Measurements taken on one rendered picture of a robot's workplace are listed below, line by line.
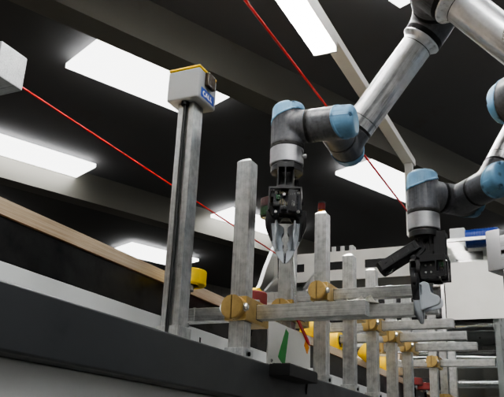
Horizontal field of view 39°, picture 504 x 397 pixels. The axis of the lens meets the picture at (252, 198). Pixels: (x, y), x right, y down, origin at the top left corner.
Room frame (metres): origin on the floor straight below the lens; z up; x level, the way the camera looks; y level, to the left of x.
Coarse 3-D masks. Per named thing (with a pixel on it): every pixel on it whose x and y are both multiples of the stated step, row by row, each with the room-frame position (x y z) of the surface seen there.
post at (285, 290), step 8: (280, 224) 1.70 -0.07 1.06; (288, 224) 1.69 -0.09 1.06; (296, 256) 1.71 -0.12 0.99; (280, 264) 1.69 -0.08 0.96; (288, 264) 1.69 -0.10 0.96; (296, 264) 1.71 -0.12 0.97; (280, 272) 1.69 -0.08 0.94; (288, 272) 1.68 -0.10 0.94; (296, 272) 1.71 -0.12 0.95; (280, 280) 1.69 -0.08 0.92; (288, 280) 1.68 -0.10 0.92; (296, 280) 1.71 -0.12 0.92; (280, 288) 1.69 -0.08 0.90; (288, 288) 1.68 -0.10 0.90; (280, 296) 1.69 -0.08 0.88; (288, 296) 1.68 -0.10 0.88
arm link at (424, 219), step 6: (426, 210) 1.56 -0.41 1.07; (408, 216) 1.59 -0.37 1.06; (414, 216) 1.57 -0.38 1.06; (420, 216) 1.56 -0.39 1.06; (426, 216) 1.56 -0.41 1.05; (432, 216) 1.56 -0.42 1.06; (438, 216) 1.57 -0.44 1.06; (408, 222) 1.60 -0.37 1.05; (414, 222) 1.57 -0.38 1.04; (420, 222) 1.56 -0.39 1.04; (426, 222) 1.56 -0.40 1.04; (432, 222) 1.56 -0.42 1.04; (438, 222) 1.57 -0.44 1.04; (408, 228) 1.60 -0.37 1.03; (414, 228) 1.58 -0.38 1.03; (420, 228) 1.57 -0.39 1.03; (432, 228) 1.57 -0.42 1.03; (438, 228) 1.58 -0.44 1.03
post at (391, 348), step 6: (384, 300) 2.60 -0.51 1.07; (390, 300) 2.59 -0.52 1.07; (390, 318) 2.59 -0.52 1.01; (396, 318) 2.61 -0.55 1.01; (390, 348) 2.59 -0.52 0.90; (396, 348) 2.60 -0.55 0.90; (390, 354) 2.59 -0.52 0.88; (396, 354) 2.60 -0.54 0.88; (390, 360) 2.59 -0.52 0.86; (396, 360) 2.59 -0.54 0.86; (390, 366) 2.59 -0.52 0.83; (396, 366) 2.59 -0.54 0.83; (390, 372) 2.59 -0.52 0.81; (396, 372) 2.59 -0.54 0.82; (390, 378) 2.59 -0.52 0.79; (396, 378) 2.59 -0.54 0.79; (390, 384) 2.59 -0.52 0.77; (396, 384) 2.59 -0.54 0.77; (390, 390) 2.59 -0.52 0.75; (396, 390) 2.58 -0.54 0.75; (390, 396) 2.59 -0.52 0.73; (396, 396) 2.58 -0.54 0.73
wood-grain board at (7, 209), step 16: (0, 208) 1.11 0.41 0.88; (16, 208) 1.14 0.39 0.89; (32, 224) 1.18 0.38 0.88; (48, 224) 1.21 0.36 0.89; (64, 240) 1.25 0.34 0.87; (80, 240) 1.29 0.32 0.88; (96, 240) 1.34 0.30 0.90; (112, 256) 1.39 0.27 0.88; (128, 256) 1.44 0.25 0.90; (144, 272) 1.49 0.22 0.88; (160, 272) 1.55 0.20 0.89; (336, 352) 2.65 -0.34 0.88
